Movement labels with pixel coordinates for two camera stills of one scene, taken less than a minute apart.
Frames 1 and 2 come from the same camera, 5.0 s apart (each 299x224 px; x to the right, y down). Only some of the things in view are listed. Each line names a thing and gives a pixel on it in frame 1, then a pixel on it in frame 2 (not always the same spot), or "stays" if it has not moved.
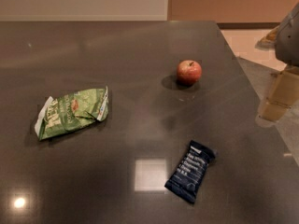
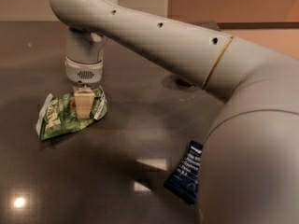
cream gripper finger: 283,93 → 85,74
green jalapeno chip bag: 57,115 stays
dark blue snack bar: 185,180 stays
